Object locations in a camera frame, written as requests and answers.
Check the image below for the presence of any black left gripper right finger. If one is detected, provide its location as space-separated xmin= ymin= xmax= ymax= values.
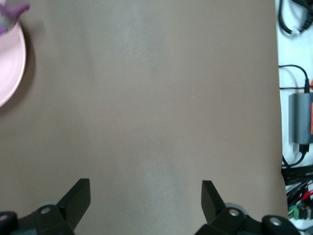
xmin=195 ymin=180 xmax=303 ymax=235

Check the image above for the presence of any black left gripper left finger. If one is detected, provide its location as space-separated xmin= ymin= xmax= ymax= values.
xmin=0 ymin=178 xmax=91 ymax=235

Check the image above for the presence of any purple eggplant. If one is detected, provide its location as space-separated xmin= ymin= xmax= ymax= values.
xmin=0 ymin=0 xmax=31 ymax=35

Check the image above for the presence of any green terminal connector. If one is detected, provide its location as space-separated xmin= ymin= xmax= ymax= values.
xmin=289 ymin=205 xmax=301 ymax=220

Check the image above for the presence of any grey adapter box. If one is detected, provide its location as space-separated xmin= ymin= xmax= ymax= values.
xmin=289 ymin=92 xmax=313 ymax=145

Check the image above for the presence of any brown table mat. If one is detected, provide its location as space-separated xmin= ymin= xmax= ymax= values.
xmin=0 ymin=0 xmax=290 ymax=235

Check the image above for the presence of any pink round plate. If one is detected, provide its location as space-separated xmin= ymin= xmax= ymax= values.
xmin=0 ymin=21 xmax=27 ymax=108

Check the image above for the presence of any tangled black cable bundle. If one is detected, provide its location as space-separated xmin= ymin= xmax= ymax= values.
xmin=282 ymin=166 xmax=313 ymax=221

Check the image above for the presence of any black cable out of adapter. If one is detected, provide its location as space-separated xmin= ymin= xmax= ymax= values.
xmin=282 ymin=143 xmax=309 ymax=169

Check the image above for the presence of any black cable into adapter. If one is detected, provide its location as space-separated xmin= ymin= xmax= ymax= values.
xmin=279 ymin=64 xmax=311 ymax=94

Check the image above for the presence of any thin black cable white plug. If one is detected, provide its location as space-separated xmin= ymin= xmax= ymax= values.
xmin=278 ymin=0 xmax=301 ymax=37

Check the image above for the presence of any thick black cable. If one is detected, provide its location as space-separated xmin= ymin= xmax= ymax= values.
xmin=292 ymin=0 xmax=313 ymax=31

